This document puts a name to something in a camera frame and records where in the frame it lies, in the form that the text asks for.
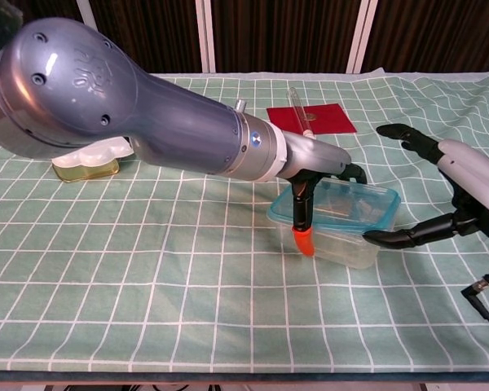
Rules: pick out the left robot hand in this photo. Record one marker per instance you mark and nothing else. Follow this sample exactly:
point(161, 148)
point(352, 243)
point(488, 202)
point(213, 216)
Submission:
point(318, 156)

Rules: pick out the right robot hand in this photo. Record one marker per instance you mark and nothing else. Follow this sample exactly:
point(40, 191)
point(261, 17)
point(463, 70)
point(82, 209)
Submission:
point(477, 179)

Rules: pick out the blue container lid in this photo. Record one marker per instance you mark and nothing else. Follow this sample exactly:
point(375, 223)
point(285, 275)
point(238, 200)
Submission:
point(375, 212)

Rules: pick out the clear plastic container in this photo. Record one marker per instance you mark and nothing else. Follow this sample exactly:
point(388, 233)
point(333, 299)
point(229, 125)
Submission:
point(342, 248)

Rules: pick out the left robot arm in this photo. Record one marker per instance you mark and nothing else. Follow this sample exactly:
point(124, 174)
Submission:
point(126, 106)

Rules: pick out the white flower-shaped lid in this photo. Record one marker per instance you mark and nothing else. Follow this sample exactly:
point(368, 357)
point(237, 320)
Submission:
point(93, 155)

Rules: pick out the small round coin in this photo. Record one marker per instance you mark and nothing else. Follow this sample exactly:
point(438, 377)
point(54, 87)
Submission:
point(312, 117)

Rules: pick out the red square card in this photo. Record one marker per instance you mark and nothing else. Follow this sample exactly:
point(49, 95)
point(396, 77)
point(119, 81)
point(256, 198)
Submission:
point(334, 118)

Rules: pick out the glass tube with white stopper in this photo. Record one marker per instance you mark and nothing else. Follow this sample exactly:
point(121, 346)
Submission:
point(298, 110)

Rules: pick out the dark brown curtain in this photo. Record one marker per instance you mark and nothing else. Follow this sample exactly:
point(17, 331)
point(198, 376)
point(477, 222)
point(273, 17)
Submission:
point(281, 32)

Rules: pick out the green checkered tablecloth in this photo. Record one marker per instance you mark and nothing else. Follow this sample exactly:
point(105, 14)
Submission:
point(187, 293)

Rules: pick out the yellow transparent container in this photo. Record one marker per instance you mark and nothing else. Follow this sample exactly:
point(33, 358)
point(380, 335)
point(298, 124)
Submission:
point(85, 173)

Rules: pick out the black fabric arm sleeve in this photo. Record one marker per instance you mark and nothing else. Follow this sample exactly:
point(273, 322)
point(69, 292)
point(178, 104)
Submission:
point(0, 20)

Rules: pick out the white frame post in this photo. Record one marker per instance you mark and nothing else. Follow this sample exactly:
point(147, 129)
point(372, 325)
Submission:
point(360, 32)
point(85, 14)
point(205, 32)

